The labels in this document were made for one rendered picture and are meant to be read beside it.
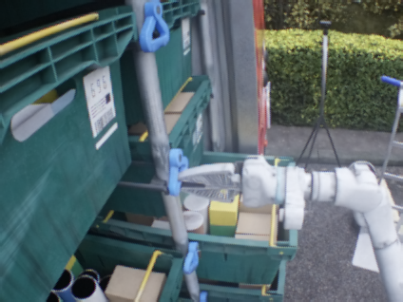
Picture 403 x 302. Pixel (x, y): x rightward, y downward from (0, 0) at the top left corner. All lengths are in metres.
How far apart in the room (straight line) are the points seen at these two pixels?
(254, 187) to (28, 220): 0.38
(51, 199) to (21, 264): 0.08
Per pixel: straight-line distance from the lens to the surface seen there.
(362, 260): 2.26
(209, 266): 0.89
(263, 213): 0.96
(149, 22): 0.44
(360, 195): 0.55
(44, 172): 0.31
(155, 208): 0.75
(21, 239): 0.30
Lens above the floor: 1.74
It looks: 33 degrees down
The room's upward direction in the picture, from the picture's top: 7 degrees counter-clockwise
